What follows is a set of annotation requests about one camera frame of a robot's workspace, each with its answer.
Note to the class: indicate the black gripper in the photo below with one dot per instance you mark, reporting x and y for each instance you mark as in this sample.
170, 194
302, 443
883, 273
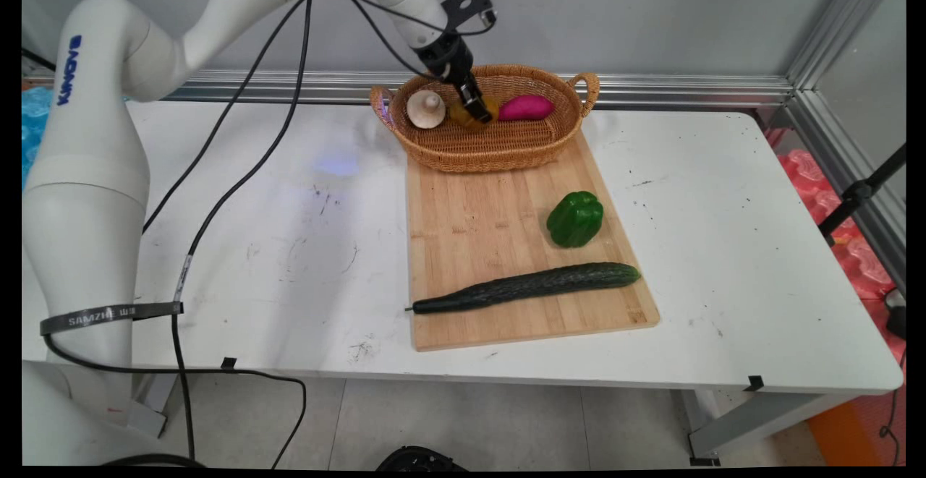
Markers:
443, 55

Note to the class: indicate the yellow toy vegetable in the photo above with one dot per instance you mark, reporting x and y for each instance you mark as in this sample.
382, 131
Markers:
470, 116

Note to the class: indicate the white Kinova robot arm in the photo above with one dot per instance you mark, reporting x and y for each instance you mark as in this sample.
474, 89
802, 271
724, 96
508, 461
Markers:
108, 174

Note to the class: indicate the beige toy mushroom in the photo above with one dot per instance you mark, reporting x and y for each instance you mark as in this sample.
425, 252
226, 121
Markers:
425, 109

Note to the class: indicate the purple toy sweet potato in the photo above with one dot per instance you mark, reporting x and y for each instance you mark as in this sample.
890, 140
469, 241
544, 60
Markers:
526, 108

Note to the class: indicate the bamboo cutting board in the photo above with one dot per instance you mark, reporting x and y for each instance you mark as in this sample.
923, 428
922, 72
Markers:
506, 246

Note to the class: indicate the green toy bell pepper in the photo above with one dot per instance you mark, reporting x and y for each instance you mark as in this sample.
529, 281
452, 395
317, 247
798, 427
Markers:
575, 219

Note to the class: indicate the dark green toy cucumber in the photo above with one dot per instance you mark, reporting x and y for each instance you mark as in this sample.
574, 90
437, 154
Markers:
528, 286

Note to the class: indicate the black tape tab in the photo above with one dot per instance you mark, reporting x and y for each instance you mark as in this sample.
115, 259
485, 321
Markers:
754, 383
228, 364

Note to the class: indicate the black round floor object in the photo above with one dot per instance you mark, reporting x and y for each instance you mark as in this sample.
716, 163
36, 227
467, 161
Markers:
419, 458

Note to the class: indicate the black tripod leg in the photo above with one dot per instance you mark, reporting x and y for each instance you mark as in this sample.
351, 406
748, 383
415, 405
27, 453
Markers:
861, 192

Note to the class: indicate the red foam mat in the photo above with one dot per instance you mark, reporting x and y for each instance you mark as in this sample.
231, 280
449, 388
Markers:
846, 246

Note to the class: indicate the white table leg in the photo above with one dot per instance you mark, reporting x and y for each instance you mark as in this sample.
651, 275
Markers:
759, 420

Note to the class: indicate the blue foam mat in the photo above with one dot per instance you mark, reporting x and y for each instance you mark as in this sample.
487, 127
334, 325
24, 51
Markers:
35, 127

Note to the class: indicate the aluminium frame rail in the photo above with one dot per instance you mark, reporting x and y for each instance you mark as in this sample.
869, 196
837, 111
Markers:
506, 89

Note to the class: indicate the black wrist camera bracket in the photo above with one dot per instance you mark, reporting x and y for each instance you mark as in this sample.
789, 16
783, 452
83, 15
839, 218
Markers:
466, 4

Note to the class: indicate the aluminium frame post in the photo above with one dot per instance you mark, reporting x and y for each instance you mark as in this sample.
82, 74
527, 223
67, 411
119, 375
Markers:
843, 22

